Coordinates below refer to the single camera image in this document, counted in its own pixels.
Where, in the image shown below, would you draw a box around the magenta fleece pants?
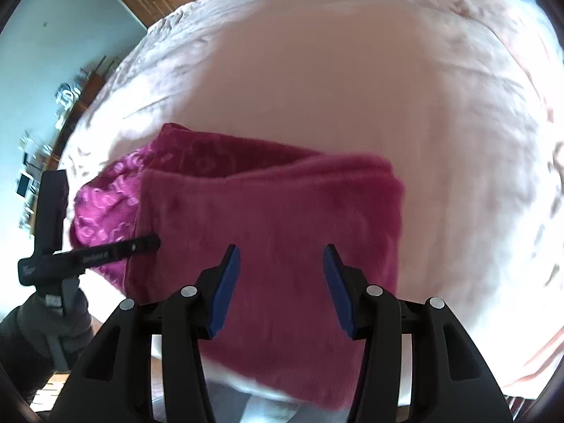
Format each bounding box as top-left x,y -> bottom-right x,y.
70,124 -> 403,410

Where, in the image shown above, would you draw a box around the pink bed cover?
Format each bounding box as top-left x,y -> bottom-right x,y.
60,0 -> 563,399

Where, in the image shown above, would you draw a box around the grey gloved left hand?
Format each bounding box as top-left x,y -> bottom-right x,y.
16,289 -> 93,372

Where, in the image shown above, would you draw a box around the clear water kettle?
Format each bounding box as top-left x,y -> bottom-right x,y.
55,82 -> 81,114

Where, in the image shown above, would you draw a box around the wooden sideboard with clutter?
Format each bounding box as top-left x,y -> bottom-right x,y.
15,56 -> 121,234

